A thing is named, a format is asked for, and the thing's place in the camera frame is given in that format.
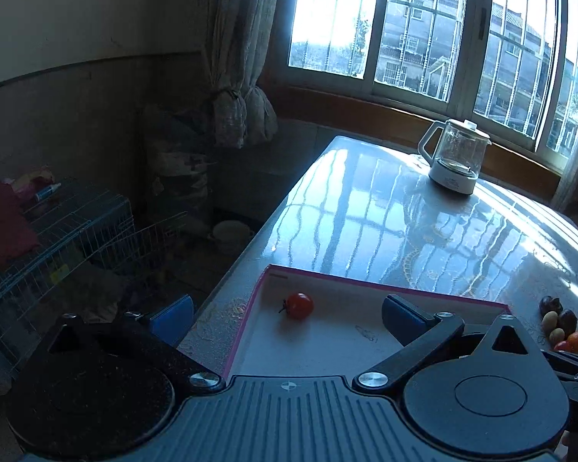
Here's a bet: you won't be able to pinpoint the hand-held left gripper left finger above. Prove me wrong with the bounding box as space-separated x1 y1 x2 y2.
45 293 225 393

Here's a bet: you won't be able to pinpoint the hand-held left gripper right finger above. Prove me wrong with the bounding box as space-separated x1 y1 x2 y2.
354 293 545 393

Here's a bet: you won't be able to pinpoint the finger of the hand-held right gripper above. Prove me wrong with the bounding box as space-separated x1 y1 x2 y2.
542 349 578 385

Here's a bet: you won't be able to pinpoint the white box with pink rim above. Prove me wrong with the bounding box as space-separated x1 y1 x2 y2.
222 264 512 381

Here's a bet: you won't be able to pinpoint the white basin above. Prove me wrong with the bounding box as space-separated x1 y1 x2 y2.
209 220 256 253

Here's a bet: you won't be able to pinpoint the stacked printed sacks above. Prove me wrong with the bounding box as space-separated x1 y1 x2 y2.
142 103 222 222

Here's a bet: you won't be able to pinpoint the glass electric kettle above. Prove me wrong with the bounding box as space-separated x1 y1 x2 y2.
417 119 492 196

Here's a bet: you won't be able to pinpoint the red cloth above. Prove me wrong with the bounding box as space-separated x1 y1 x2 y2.
0 180 42 282

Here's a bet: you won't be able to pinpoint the yellow and pink packet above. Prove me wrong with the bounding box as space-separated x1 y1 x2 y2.
12 169 54 193

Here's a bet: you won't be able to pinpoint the wooden window sill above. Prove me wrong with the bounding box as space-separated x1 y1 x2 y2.
270 84 562 203

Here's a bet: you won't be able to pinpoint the tied patterned curtain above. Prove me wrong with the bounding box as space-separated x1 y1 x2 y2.
205 0 285 150

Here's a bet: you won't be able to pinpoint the barred window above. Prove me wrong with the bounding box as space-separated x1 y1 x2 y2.
270 0 578 174

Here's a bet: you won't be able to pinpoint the wire basket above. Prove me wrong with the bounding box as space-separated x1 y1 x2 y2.
99 212 188 290

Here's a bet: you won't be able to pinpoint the white wire cage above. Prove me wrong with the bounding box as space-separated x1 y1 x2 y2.
0 178 136 381

